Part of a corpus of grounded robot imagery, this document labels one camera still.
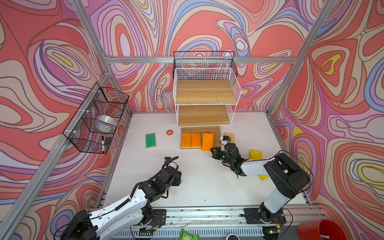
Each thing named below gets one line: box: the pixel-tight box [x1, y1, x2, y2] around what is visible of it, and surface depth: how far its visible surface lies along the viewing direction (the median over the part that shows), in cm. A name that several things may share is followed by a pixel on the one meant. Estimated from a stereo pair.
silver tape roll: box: [95, 115, 119, 128], surface depth 74 cm
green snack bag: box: [179, 228, 200, 240], surface depth 69 cm
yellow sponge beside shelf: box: [224, 132, 236, 144], surface depth 106 cm
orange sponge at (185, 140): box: [180, 133, 191, 148], surface depth 102 cm
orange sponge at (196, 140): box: [191, 133, 202, 148], surface depth 102 cm
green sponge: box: [145, 132, 157, 150], surface depth 103 cm
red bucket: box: [297, 219, 347, 240], surface depth 63 cm
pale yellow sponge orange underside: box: [202, 133, 214, 152], surface depth 95 cm
